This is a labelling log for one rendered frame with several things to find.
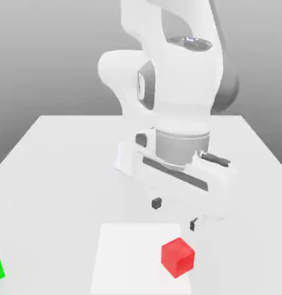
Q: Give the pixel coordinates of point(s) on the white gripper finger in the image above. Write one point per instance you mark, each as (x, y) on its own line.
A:
(192, 224)
(156, 203)

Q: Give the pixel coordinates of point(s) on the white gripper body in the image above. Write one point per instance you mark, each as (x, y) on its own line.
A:
(177, 182)

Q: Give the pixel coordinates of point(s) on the small red cube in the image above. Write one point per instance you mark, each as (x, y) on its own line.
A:
(176, 257)

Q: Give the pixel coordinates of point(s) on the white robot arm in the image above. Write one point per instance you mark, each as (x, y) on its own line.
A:
(182, 87)

